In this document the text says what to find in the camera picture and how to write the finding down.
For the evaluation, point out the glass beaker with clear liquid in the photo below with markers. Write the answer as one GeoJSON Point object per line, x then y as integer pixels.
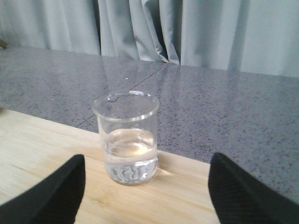
{"type": "Point", "coordinates": [127, 125]}

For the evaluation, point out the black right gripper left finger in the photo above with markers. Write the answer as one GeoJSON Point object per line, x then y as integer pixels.
{"type": "Point", "coordinates": [54, 200]}

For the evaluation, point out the wooden folding rack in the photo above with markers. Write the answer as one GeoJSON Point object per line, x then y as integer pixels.
{"type": "Point", "coordinates": [3, 44]}

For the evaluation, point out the wooden cutting board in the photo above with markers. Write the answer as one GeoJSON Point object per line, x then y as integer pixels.
{"type": "Point", "coordinates": [31, 148]}

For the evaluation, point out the grey curtain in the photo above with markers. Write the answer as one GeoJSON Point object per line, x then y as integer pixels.
{"type": "Point", "coordinates": [259, 36]}

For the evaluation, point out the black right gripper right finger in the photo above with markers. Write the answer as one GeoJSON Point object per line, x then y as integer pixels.
{"type": "Point", "coordinates": [239, 198]}

